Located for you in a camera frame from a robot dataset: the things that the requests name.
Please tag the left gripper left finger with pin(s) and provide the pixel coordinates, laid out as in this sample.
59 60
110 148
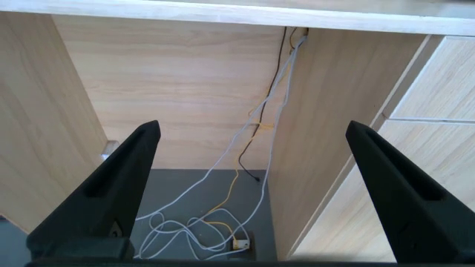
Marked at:
111 193

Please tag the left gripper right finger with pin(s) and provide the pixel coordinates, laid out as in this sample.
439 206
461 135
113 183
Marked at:
404 207

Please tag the wooden counter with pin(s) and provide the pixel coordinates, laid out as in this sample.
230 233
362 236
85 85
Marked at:
193 92

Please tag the white floor socket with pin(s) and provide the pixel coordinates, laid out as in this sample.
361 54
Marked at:
241 244

